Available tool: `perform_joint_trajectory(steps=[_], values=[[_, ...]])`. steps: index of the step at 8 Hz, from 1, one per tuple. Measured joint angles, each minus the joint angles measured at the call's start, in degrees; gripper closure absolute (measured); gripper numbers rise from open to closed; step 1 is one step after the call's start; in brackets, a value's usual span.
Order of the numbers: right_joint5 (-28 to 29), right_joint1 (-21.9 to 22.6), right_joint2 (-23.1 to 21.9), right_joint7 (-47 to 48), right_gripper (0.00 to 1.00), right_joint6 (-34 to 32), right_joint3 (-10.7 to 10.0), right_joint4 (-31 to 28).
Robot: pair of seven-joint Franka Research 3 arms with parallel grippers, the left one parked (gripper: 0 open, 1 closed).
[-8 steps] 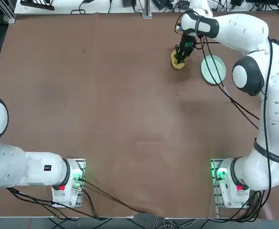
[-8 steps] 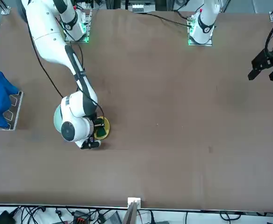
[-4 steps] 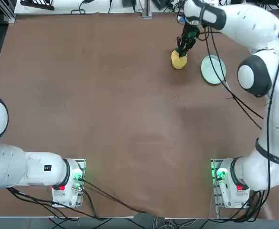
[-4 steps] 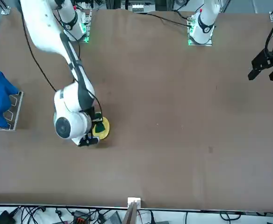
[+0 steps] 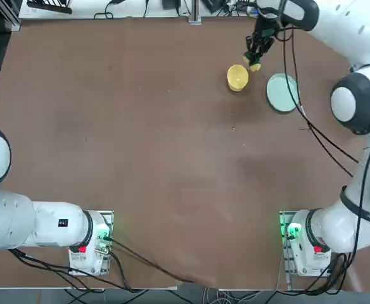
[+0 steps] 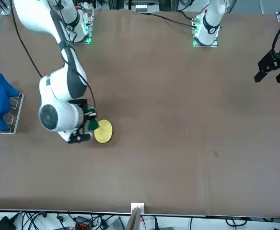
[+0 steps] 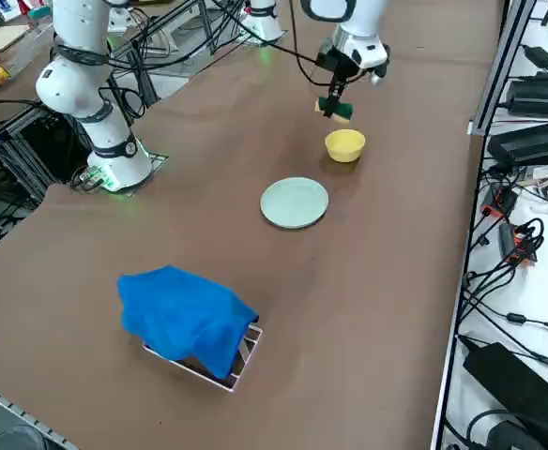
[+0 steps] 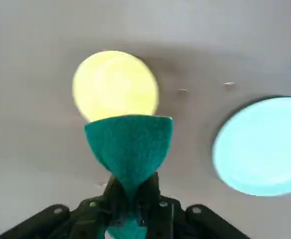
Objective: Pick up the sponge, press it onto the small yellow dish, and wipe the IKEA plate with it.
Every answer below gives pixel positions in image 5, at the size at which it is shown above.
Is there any aluminium profile post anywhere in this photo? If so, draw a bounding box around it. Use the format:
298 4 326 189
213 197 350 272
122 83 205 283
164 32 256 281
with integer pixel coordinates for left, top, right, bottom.
188 0 203 24

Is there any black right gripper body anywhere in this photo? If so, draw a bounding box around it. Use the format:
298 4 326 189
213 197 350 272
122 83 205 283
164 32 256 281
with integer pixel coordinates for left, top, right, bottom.
252 18 281 41

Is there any black cable loop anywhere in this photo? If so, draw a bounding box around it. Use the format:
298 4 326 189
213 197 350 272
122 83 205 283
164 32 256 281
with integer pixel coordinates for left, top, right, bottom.
93 0 117 21

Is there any green and yellow sponge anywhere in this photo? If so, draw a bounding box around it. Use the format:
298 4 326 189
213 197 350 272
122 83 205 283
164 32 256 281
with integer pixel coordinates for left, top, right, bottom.
241 52 263 73

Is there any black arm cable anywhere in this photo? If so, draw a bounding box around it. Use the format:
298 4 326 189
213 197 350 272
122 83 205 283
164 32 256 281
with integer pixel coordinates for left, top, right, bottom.
291 27 354 177
279 27 360 164

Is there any black base cable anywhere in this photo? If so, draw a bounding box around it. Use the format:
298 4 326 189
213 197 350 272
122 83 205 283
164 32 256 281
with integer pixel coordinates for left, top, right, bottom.
267 248 357 297
108 236 201 284
7 248 136 293

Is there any pale green plate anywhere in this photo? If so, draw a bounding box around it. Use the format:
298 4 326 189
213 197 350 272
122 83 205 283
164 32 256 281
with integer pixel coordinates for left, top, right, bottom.
265 73 301 113

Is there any small yellow dish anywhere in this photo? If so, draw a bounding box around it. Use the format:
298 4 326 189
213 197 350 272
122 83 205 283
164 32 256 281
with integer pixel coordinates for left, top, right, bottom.
226 64 250 93

